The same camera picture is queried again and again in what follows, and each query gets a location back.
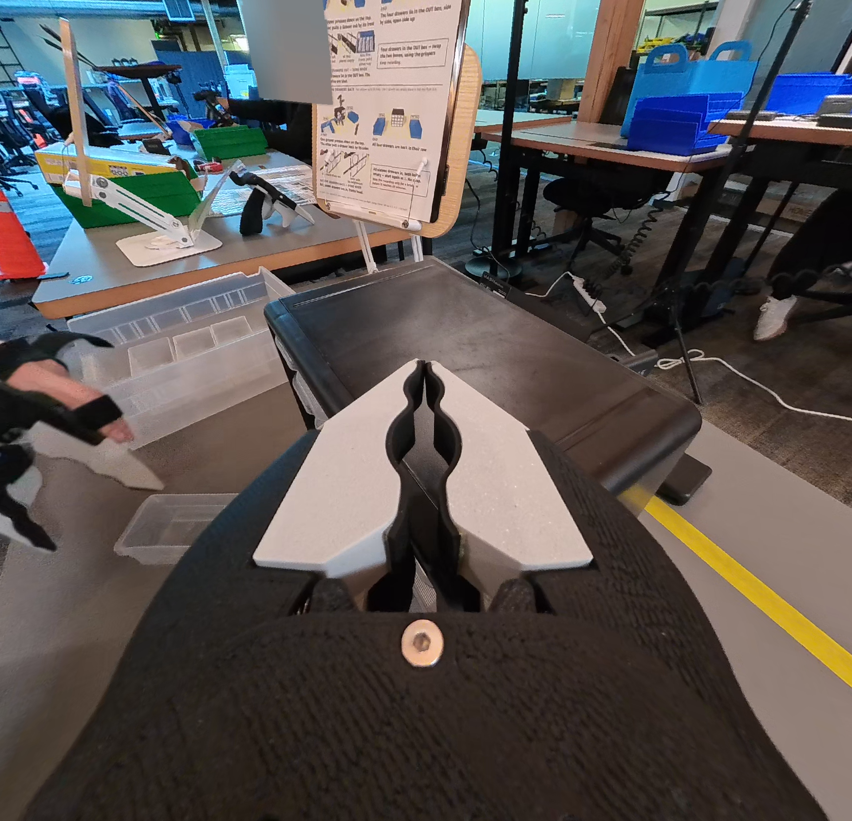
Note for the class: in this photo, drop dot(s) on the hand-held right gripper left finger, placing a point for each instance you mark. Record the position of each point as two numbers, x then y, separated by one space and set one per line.
346 495

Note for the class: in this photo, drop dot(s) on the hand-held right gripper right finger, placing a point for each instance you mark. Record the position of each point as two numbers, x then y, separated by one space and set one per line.
512 495

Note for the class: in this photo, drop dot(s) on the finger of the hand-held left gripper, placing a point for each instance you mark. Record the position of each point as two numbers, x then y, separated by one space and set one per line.
113 465

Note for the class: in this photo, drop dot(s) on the small clear drawer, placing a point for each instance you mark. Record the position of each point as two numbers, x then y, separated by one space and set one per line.
194 343
166 528
307 398
231 331
152 356

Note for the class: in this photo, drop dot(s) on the large clear plastic bin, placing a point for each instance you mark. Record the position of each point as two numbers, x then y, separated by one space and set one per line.
199 395

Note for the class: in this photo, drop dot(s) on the black drawer cabinet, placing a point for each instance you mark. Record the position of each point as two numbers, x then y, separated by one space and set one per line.
466 328

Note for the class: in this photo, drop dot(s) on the person's left hand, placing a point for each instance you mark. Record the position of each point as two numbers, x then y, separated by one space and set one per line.
40 375

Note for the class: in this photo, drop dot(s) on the orange traffic cone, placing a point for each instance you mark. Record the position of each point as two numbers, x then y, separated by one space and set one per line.
16 242

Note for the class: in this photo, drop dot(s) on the black flat pad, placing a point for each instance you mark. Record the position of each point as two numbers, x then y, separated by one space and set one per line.
685 481

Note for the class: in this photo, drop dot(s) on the white power strip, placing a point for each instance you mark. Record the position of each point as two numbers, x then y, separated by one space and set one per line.
589 295

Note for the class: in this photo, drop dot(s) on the white articulated stand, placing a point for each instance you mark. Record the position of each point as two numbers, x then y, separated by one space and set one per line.
146 215

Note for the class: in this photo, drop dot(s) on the yellow cardboard box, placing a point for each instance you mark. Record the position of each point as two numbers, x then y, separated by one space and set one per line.
66 162

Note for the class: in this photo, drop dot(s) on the grey table with wooden edge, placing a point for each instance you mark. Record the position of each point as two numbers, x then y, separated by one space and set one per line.
266 245

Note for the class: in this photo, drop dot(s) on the large green plastic bin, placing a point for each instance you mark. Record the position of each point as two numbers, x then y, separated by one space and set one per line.
160 192

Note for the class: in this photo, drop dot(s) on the clear acrylic wedge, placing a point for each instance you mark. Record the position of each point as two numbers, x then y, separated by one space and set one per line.
213 202

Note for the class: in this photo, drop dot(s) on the black office chair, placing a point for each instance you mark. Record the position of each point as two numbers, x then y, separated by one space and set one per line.
579 202

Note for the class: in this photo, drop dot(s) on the black white pistol grip device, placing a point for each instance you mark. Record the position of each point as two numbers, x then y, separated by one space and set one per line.
259 202

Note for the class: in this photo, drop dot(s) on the printed paper sheet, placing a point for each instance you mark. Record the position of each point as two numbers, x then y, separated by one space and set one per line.
289 185

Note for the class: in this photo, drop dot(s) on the upright wooden stick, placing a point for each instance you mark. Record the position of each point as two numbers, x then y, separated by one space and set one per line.
74 102

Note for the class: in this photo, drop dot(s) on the small green plastic bin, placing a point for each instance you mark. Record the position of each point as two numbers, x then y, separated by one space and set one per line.
229 142

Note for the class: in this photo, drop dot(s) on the desk with wooden edge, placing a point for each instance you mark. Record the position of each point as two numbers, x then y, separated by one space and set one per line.
572 139

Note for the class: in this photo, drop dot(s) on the rounded wooden board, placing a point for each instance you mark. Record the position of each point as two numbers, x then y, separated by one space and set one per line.
459 136

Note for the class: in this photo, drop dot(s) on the black upright pole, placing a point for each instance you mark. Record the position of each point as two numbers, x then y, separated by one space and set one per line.
509 102

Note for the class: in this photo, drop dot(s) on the instruction sheet board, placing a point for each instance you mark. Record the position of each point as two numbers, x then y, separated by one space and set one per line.
393 102

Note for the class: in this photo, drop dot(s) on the stack of blue trays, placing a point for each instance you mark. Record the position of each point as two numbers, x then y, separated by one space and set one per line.
679 126

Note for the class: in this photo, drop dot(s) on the black tripod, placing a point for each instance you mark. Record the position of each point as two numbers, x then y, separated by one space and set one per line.
739 136

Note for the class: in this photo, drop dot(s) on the blue plastic bin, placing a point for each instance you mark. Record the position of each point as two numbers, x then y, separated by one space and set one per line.
805 92

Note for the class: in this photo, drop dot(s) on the thick wooden post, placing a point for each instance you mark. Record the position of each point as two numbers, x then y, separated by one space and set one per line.
616 36

